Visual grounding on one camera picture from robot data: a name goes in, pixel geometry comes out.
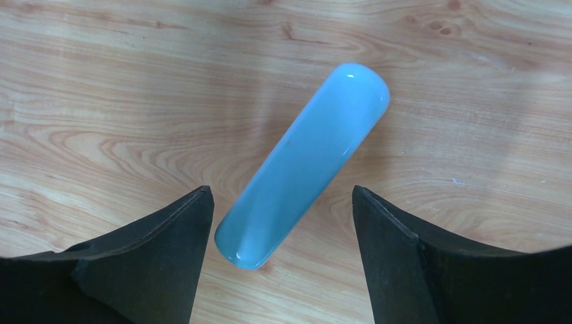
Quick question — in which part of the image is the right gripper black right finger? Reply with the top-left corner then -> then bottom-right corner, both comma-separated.
352,186 -> 571,323

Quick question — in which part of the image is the light blue small stapler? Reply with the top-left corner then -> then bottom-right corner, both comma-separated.
214,63 -> 391,270

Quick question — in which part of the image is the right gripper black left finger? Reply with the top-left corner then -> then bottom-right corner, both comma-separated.
1,186 -> 214,323

